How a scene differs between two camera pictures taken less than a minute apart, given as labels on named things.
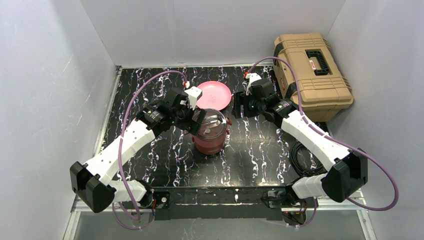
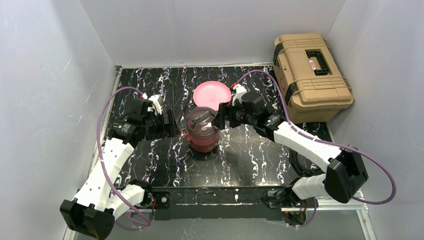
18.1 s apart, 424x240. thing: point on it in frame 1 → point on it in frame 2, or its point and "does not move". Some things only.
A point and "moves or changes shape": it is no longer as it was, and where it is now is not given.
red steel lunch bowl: x=209 y=146 moves or changes shape
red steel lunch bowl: x=211 y=146 moves or changes shape
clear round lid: x=213 y=125 moves or changes shape
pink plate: x=216 y=95 does not move
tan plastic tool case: x=324 y=90 does not move
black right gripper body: x=241 y=108 → x=224 y=115
